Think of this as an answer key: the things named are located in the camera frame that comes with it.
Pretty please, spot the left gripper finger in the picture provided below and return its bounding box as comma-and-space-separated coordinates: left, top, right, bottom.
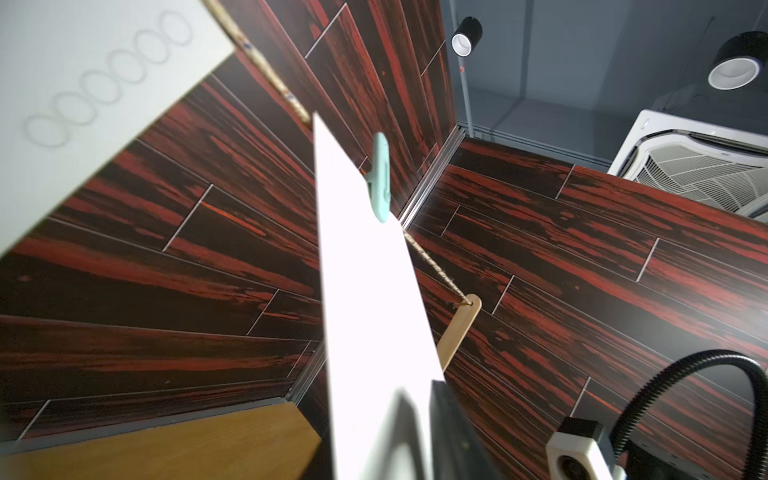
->
429, 380, 500, 479

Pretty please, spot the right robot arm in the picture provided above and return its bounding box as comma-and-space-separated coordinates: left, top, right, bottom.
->
610, 349, 767, 479

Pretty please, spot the ceiling air conditioner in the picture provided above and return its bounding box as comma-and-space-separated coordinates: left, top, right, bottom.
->
608, 109, 767, 223

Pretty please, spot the ceiling spot light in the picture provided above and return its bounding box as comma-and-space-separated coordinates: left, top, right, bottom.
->
707, 31, 767, 91
451, 16, 483, 58

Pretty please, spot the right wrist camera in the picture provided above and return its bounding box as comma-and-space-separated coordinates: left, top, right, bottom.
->
546, 417, 627, 480

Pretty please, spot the wooden string rack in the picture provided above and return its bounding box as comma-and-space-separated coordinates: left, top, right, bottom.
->
205, 1, 482, 370

